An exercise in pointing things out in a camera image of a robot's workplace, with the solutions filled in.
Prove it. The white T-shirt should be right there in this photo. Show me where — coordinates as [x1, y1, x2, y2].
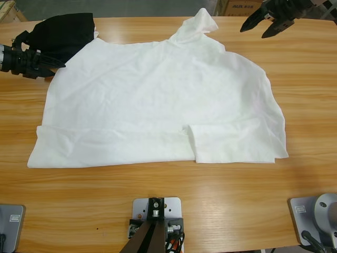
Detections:
[27, 7, 290, 169]

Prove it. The grey base plate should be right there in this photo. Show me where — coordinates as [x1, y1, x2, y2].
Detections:
[0, 204, 26, 253]
[289, 196, 318, 246]

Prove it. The orange cable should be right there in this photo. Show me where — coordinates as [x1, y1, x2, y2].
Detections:
[165, 238, 182, 253]

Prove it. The cardboard box with AUX print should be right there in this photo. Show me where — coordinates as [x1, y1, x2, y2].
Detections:
[223, 0, 263, 16]

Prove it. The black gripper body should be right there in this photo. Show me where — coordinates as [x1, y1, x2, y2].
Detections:
[3, 48, 43, 80]
[262, 0, 314, 30]

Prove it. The white mount plate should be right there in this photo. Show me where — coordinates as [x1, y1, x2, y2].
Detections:
[131, 197, 184, 220]

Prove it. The dark camera post with bracket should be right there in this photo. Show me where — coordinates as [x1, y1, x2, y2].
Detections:
[120, 197, 186, 253]

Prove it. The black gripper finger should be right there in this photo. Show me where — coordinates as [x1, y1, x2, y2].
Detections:
[38, 52, 67, 69]
[261, 18, 291, 40]
[33, 66, 56, 79]
[241, 4, 271, 33]

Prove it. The black folded garment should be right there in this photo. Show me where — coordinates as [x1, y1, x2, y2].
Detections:
[26, 12, 96, 64]

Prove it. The wooden crate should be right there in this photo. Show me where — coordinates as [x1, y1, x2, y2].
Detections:
[0, 0, 27, 23]

